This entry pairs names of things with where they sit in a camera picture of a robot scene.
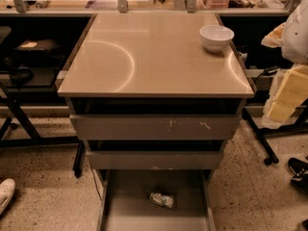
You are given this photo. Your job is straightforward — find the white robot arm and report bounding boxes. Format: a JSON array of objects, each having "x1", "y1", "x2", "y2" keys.
[{"x1": 261, "y1": 0, "x2": 308, "y2": 129}]

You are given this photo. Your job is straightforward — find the crushed green 7up can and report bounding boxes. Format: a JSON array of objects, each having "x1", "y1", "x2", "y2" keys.
[{"x1": 150, "y1": 192, "x2": 174, "y2": 209}]

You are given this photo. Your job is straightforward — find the black power adapter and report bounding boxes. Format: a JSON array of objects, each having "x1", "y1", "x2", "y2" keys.
[{"x1": 263, "y1": 66, "x2": 279, "y2": 76}]

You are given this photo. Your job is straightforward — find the black desk frame left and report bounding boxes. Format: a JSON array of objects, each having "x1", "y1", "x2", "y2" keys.
[{"x1": 0, "y1": 84, "x2": 85, "y2": 178}]

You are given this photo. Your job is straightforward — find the black table leg with caster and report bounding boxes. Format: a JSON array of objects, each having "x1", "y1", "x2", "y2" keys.
[{"x1": 242, "y1": 108, "x2": 279, "y2": 166}]

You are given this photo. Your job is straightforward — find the top grey drawer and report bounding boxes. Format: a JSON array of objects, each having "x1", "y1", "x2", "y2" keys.
[{"x1": 70, "y1": 115, "x2": 240, "y2": 141}]

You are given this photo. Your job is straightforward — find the black headphones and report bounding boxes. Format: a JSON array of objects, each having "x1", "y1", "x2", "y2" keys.
[{"x1": 4, "y1": 58, "x2": 34, "y2": 86}]

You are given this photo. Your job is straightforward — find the black sneaker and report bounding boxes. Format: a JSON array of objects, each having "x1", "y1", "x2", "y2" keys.
[{"x1": 288, "y1": 158, "x2": 308, "y2": 192}]

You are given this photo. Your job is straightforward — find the grey drawer cabinet with counter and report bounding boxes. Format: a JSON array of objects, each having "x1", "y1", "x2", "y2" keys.
[{"x1": 57, "y1": 13, "x2": 258, "y2": 231}]

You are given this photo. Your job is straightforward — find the white ceramic bowl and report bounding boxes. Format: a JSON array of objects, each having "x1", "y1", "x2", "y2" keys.
[{"x1": 199, "y1": 25, "x2": 234, "y2": 53}]

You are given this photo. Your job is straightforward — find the middle grey drawer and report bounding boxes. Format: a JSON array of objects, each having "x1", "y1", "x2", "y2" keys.
[{"x1": 86, "y1": 151, "x2": 223, "y2": 170}]

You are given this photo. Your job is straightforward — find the open bottom grey drawer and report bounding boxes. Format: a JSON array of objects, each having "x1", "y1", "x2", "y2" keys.
[{"x1": 96, "y1": 169, "x2": 216, "y2": 231}]

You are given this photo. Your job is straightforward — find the black bag on shelf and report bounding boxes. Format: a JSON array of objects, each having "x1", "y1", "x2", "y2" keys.
[{"x1": 13, "y1": 39, "x2": 60, "y2": 67}]

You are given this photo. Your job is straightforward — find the white shoe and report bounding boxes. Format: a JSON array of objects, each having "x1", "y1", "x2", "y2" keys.
[{"x1": 0, "y1": 178, "x2": 15, "y2": 215}]

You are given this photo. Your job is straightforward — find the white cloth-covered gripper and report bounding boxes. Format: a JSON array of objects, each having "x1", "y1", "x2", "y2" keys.
[{"x1": 261, "y1": 22, "x2": 308, "y2": 123}]

